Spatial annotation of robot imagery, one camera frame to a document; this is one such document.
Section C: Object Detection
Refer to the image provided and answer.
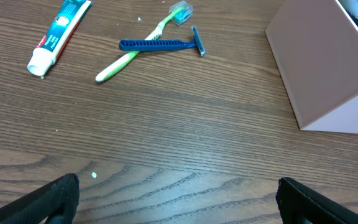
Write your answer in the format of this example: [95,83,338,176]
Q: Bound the green white toothbrush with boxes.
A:
[95,1,193,83]

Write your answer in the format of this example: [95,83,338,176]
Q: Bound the white cardboard box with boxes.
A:
[265,0,358,134]

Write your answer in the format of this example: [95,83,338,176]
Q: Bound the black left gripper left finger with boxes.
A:
[0,173,80,224]

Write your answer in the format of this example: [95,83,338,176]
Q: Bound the blue disposable razor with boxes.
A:
[119,26,206,57]

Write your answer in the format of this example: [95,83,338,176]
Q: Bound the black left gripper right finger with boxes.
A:
[276,177,358,224]

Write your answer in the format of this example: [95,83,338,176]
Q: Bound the white teal toothpaste tube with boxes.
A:
[27,0,93,77]

